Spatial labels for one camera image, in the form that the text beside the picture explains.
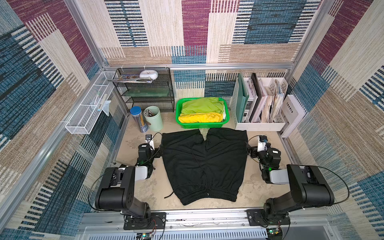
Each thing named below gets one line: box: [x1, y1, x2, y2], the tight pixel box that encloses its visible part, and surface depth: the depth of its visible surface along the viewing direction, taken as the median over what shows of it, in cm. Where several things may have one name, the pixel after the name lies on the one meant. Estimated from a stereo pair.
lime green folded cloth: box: [181, 97, 224, 114], surface depth 108 cm
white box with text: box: [281, 94, 307, 138], surface depth 98 cm
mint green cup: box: [143, 105, 163, 132], surface depth 102 cm
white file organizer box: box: [230, 73, 289, 132], surface depth 103 cm
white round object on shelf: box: [139, 70, 159, 81], surface depth 91 cm
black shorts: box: [161, 128, 249, 206], surface depth 93 cm
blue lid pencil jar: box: [130, 106, 149, 133], surface depth 101 cm
